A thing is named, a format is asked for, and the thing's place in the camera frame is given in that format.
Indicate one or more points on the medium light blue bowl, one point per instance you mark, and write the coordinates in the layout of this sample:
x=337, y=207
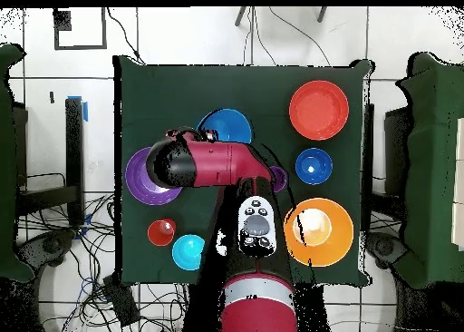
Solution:
x=232, y=127

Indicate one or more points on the large purple plastic bowl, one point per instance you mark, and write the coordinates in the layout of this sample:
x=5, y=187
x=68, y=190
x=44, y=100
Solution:
x=136, y=187

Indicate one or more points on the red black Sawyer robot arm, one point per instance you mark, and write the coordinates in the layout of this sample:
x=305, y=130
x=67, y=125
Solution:
x=217, y=161

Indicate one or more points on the dark green tablecloth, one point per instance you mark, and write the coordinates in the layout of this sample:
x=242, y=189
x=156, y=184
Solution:
x=174, y=92

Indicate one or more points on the purple plastic cup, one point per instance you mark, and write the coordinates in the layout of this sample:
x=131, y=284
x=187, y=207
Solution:
x=282, y=179

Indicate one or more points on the small dark blue bowl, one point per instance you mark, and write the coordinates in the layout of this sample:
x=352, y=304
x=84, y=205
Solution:
x=313, y=161

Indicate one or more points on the orange shallow plastic bowl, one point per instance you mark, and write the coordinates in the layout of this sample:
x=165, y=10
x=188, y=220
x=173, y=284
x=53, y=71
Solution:
x=319, y=110

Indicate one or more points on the orange-red plastic cup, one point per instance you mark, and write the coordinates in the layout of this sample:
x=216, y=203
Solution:
x=157, y=234

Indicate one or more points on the small cyan plastic bowl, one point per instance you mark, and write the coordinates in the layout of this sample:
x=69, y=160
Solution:
x=186, y=254

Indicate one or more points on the grey tripod leg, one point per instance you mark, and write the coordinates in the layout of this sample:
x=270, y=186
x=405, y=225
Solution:
x=241, y=17
x=322, y=15

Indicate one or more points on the blue tape strip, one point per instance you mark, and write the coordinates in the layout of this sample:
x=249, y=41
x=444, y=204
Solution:
x=85, y=111

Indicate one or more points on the large yellow plastic bowl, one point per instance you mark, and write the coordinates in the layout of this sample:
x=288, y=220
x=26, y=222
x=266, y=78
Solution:
x=337, y=245

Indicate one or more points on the black power strip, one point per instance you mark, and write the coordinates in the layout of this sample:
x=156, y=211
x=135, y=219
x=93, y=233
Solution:
x=121, y=303

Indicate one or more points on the green cloth side table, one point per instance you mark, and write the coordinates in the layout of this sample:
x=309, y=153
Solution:
x=7, y=165
x=431, y=165

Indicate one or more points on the white boxes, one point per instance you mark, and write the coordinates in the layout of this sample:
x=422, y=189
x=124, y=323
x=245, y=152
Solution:
x=459, y=183

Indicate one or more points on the black square frame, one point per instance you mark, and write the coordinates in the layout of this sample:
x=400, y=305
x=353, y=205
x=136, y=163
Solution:
x=80, y=47

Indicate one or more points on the black pedestal leg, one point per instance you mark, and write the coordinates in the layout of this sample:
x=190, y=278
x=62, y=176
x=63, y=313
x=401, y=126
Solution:
x=384, y=246
x=50, y=245

